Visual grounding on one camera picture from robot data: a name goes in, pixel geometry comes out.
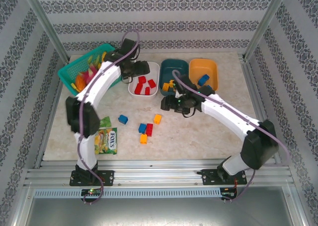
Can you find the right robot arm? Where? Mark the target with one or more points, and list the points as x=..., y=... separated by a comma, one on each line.
x=231, y=114

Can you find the aluminium mounting rail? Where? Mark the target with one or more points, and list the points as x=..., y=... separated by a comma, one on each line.
x=154, y=172

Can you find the long red lego brick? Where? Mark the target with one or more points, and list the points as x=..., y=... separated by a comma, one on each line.
x=147, y=91
x=138, y=89
x=149, y=129

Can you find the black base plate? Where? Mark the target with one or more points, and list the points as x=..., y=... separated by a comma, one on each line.
x=108, y=177
x=207, y=177

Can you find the blue lego brick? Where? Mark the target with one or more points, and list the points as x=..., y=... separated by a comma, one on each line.
x=210, y=87
x=142, y=128
x=123, y=119
x=203, y=80

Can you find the long orange lego brick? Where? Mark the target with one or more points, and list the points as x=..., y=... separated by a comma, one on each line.
x=165, y=87

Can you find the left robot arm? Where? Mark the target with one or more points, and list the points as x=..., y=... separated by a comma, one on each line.
x=99, y=87

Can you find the left circuit board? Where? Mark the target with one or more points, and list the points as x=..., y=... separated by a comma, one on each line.
x=92, y=192

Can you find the circuit board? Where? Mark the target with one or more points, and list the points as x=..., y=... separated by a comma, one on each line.
x=92, y=192
x=228, y=193

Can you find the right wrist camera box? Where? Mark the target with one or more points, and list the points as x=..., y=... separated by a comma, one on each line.
x=178, y=94

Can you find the aluminium frame post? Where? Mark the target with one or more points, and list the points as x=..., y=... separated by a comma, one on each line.
x=42, y=17
x=265, y=22

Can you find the white plastic container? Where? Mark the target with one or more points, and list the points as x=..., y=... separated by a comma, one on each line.
x=155, y=72

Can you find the small green packet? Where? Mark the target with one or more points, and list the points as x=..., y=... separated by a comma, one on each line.
x=105, y=121

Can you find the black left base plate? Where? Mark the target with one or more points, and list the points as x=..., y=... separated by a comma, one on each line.
x=108, y=177

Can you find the green Fox's candy bag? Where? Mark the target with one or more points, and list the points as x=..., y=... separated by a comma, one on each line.
x=106, y=142

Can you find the yellow toy fruit piece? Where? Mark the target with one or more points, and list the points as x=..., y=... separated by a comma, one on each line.
x=74, y=86

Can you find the orange toy fruit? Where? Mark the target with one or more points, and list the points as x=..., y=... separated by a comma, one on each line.
x=80, y=83

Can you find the orange plastic container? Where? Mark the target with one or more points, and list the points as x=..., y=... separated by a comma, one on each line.
x=202, y=67

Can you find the right aluminium frame post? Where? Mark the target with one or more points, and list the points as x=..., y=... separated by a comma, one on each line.
x=265, y=22

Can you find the teal plastic mesh basket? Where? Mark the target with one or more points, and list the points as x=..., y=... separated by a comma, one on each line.
x=72, y=69

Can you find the large yellow toy banana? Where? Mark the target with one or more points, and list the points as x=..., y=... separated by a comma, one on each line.
x=104, y=55

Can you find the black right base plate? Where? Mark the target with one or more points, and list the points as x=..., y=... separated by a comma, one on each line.
x=207, y=177

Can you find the right aluminium side rail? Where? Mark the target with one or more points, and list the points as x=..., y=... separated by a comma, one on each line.
x=253, y=92

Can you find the dark teal plastic container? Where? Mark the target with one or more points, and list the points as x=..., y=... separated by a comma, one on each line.
x=174, y=67

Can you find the left aluminium frame post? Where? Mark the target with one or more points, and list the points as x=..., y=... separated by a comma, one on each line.
x=42, y=17

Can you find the right circuit board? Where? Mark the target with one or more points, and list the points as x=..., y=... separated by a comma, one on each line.
x=228, y=193

